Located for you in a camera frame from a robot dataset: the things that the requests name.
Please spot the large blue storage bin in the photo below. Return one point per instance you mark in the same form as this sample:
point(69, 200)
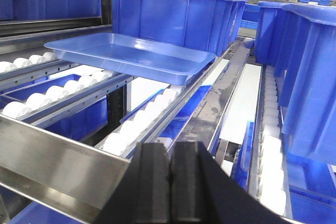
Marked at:
point(310, 116)
point(205, 25)

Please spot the blue plastic tray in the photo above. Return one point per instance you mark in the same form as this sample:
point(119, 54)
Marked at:
point(134, 56)

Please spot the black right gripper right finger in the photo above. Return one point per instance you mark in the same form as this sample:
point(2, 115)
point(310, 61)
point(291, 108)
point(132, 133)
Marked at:
point(201, 192)

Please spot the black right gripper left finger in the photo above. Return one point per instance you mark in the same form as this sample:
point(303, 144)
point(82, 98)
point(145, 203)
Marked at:
point(142, 196)

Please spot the steel roller shelf rack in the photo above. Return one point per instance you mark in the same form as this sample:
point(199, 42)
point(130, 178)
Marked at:
point(77, 180)

